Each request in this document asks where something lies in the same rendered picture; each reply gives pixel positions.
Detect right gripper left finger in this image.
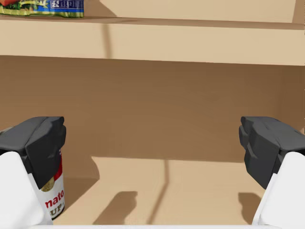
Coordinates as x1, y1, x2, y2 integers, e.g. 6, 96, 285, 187
0, 116, 67, 226

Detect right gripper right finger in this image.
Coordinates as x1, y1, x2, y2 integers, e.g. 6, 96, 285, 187
238, 115, 305, 226

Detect red and white can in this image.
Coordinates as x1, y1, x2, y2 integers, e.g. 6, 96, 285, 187
39, 148, 66, 220

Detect pale wooden shelf unit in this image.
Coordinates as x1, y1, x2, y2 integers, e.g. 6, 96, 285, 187
0, 0, 305, 226

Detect green and blue rectangular can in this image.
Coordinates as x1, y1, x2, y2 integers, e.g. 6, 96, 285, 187
0, 0, 85, 19

